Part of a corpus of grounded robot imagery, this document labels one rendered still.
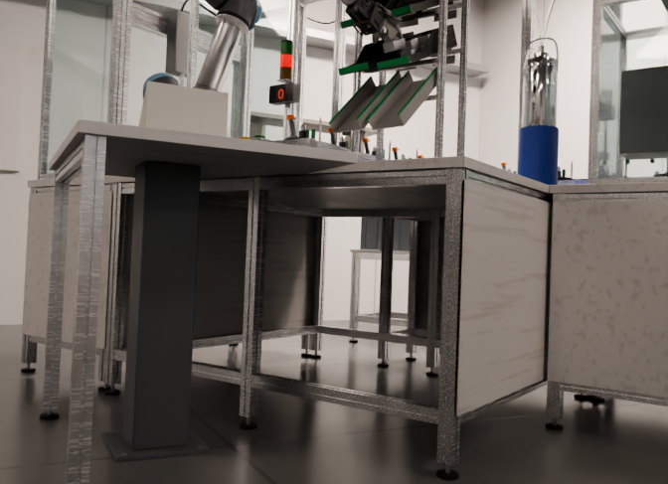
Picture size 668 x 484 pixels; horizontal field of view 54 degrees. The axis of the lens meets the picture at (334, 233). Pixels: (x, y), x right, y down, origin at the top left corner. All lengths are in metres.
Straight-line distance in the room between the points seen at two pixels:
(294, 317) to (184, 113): 1.86
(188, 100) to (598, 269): 1.45
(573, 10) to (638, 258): 3.98
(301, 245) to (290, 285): 0.23
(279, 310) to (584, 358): 1.67
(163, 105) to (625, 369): 1.69
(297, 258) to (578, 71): 3.22
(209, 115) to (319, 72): 3.92
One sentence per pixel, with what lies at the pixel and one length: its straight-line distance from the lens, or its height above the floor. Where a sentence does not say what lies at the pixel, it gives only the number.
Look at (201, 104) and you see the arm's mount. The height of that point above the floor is 1.01.
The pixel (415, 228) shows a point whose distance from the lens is 3.78.
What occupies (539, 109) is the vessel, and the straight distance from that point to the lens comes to 2.82.
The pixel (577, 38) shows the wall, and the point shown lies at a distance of 6.02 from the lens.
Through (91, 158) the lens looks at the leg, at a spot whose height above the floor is 0.78.
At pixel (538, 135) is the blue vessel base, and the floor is 1.09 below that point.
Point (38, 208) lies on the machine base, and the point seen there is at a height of 0.73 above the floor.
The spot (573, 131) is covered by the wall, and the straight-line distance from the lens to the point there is 5.84.
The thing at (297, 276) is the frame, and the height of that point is 0.45.
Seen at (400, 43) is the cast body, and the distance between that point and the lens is 2.19.
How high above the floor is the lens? 0.59
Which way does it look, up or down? 2 degrees up
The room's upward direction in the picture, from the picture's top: 2 degrees clockwise
